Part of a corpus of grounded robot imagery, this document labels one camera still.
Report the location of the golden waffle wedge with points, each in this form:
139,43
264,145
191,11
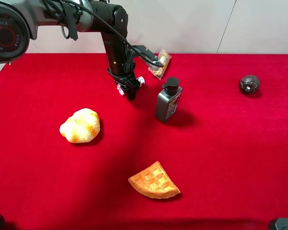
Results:
154,182

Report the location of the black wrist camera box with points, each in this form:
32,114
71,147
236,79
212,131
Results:
146,55

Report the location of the clear packet of chocolates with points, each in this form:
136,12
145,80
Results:
164,59

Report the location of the red velvet table cloth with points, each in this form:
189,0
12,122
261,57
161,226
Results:
226,151

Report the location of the small pink labelled bottle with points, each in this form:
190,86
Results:
140,80

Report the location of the orange white bread bun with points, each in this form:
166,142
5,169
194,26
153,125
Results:
82,127

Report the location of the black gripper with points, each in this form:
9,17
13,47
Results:
128,84

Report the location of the dark brown avocado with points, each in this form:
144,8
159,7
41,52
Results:
249,84

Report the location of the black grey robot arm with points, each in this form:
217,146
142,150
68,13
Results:
20,20

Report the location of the black pump dispenser bottle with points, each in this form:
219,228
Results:
168,99

